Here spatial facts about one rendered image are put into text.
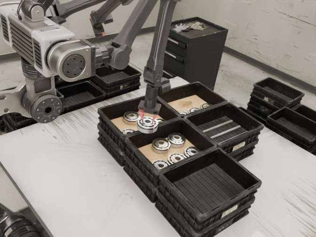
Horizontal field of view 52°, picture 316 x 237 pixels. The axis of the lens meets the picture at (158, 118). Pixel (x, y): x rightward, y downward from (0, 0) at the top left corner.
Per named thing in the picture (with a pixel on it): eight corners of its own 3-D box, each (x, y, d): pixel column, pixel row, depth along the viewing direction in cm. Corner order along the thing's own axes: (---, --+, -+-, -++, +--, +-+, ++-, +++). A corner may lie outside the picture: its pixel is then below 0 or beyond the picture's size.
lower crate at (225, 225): (192, 252, 144) (196, 235, 137) (152, 206, 163) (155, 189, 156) (250, 214, 166) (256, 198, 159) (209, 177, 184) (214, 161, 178)
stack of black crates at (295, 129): (308, 169, 287) (329, 129, 262) (291, 184, 269) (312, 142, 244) (269, 145, 310) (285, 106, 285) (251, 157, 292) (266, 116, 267)
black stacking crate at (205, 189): (196, 236, 138) (201, 219, 132) (155, 191, 156) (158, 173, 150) (256, 199, 160) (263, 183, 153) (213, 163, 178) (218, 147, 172)
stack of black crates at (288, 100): (289, 131, 334) (305, 93, 309) (274, 141, 316) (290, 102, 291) (256, 113, 357) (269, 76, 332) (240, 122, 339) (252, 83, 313)
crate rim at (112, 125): (123, 140, 170) (123, 137, 168) (96, 111, 189) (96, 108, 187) (181, 120, 192) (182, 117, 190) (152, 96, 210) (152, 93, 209)
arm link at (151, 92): (144, 82, 150) (152, 88, 147) (155, 79, 154) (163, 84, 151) (142, 96, 154) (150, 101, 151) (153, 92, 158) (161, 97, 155)
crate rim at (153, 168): (157, 176, 151) (157, 172, 150) (123, 140, 170) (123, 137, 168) (217, 149, 173) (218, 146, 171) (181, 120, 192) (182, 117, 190)
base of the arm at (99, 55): (79, 67, 126) (78, 38, 120) (97, 63, 131) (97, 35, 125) (91, 77, 122) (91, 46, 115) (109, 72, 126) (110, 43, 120)
